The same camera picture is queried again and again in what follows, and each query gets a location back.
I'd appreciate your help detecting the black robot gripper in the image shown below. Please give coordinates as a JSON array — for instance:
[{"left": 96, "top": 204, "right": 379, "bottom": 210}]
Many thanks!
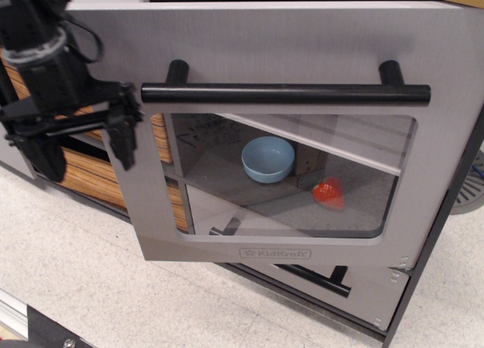
[{"left": 1, "top": 42, "right": 142, "bottom": 182}]

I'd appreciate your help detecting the grey toy oven door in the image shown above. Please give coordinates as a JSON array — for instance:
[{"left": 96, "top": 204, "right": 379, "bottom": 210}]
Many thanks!
[{"left": 66, "top": 1, "right": 484, "bottom": 270}]

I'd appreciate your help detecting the black oven door handle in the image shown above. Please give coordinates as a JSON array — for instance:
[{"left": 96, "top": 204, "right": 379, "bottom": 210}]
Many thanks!
[{"left": 141, "top": 60, "right": 431, "bottom": 107}]

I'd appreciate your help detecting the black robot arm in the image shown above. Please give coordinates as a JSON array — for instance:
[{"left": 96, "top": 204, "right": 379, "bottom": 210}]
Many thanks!
[{"left": 1, "top": 0, "right": 142, "bottom": 182}]

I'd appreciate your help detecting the grey oven rack shelf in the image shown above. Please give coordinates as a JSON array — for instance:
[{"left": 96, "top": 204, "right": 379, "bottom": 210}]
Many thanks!
[{"left": 221, "top": 113, "right": 411, "bottom": 176}]

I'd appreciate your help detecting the lower wood-pattern storage bin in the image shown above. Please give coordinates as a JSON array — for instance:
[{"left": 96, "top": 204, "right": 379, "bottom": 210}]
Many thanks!
[{"left": 32, "top": 143, "right": 190, "bottom": 233}]

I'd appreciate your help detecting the wood-pattern storage bin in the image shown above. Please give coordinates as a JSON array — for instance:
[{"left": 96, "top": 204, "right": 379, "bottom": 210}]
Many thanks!
[
  {"left": 32, "top": 143, "right": 190, "bottom": 233},
  {"left": 1, "top": 47, "right": 173, "bottom": 164}
]

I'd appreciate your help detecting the upper wood-pattern storage bin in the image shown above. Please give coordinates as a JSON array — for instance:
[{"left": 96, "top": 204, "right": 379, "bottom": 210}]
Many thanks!
[{"left": 1, "top": 47, "right": 173, "bottom": 164}]

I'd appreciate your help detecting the light blue bowl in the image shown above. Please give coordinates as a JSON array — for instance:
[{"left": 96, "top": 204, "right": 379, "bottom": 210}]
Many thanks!
[{"left": 241, "top": 136, "right": 296, "bottom": 184}]

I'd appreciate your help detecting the red toy strawberry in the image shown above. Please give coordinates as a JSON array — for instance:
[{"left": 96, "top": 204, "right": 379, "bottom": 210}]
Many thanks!
[{"left": 312, "top": 176, "right": 346, "bottom": 211}]

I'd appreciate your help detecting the grey slotted round base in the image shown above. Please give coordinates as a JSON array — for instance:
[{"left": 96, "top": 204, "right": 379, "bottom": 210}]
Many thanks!
[{"left": 451, "top": 150, "right": 483, "bottom": 215}]

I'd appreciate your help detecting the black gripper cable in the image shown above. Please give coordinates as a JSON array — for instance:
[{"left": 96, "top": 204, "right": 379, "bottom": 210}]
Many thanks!
[{"left": 60, "top": 14, "right": 105, "bottom": 65}]

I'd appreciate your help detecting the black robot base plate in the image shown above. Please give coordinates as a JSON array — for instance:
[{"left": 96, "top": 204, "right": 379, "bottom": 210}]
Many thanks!
[{"left": 26, "top": 306, "right": 94, "bottom": 348}]

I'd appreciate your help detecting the black toy kitchen cabinet frame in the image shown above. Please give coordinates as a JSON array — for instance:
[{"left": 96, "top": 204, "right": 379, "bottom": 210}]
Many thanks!
[{"left": 0, "top": 0, "right": 484, "bottom": 348}]

